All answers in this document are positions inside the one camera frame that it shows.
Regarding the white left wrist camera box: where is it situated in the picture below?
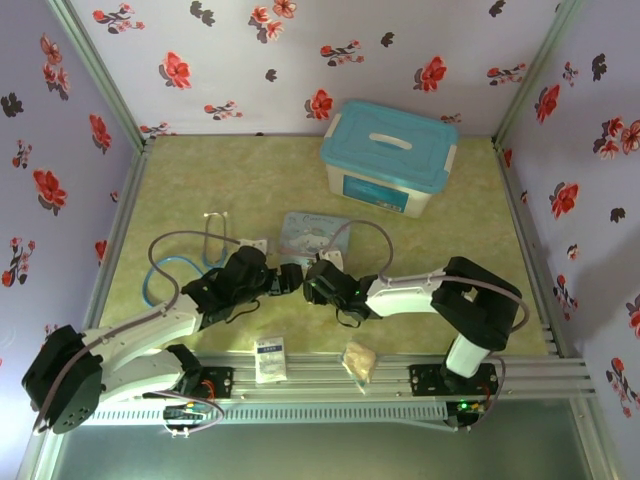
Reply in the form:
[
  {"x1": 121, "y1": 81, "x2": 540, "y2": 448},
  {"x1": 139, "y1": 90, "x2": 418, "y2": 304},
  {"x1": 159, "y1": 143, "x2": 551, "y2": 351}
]
[{"x1": 238, "y1": 238, "x2": 276, "y2": 257}]

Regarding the small circuit board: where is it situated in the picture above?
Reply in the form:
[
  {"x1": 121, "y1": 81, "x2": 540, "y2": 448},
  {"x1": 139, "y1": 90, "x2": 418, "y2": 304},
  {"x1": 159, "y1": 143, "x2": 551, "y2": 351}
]
[
  {"x1": 163, "y1": 404, "x2": 207, "y2": 439},
  {"x1": 446, "y1": 398, "x2": 485, "y2": 433}
]

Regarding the blue stethoscope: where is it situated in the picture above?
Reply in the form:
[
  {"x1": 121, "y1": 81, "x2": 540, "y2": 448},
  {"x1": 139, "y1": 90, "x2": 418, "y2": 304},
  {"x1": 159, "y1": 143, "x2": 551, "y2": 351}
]
[{"x1": 141, "y1": 211, "x2": 242, "y2": 307}]

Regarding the aluminium frame post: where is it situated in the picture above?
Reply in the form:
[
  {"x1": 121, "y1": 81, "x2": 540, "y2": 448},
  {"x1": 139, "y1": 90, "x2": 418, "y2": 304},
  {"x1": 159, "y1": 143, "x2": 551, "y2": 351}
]
[
  {"x1": 47, "y1": 0, "x2": 149, "y2": 147},
  {"x1": 493, "y1": 0, "x2": 587, "y2": 142}
]

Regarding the cartoon print tin box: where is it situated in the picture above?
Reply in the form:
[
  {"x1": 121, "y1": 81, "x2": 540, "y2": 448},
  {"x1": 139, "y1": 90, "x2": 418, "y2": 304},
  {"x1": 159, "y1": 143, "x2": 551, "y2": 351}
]
[{"x1": 279, "y1": 211, "x2": 353, "y2": 272}]

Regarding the white paper packet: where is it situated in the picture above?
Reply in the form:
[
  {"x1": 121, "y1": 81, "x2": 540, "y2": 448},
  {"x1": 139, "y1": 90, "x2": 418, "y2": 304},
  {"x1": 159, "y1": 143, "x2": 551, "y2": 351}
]
[{"x1": 252, "y1": 337, "x2": 289, "y2": 385}]

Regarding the white slotted cable duct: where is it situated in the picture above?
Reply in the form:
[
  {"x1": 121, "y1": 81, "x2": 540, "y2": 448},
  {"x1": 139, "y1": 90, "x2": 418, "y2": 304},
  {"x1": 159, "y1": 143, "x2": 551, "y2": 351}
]
[{"x1": 89, "y1": 402, "x2": 447, "y2": 427}]

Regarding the blue lidded storage box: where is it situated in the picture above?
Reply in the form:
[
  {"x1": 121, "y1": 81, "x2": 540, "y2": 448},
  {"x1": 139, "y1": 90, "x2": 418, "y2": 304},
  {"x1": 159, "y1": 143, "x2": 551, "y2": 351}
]
[{"x1": 319, "y1": 98, "x2": 460, "y2": 220}]

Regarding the grey right arm cable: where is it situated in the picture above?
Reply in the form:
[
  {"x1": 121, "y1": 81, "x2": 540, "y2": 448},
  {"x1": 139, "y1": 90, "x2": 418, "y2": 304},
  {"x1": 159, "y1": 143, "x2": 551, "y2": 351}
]
[{"x1": 329, "y1": 219, "x2": 532, "y2": 432}]

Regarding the clear bag with beige contents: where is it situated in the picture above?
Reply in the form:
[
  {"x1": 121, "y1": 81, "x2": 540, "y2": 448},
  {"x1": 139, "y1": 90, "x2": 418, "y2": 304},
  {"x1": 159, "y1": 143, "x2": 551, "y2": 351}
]
[{"x1": 341, "y1": 339, "x2": 377, "y2": 396}]

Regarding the aluminium frame rail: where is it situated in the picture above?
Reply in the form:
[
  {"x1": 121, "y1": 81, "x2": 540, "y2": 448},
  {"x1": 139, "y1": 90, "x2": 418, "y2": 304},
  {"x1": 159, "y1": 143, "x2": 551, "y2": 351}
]
[
  {"x1": 82, "y1": 138, "x2": 155, "y2": 331},
  {"x1": 492, "y1": 137, "x2": 574, "y2": 357},
  {"x1": 47, "y1": 351, "x2": 597, "y2": 402}
]

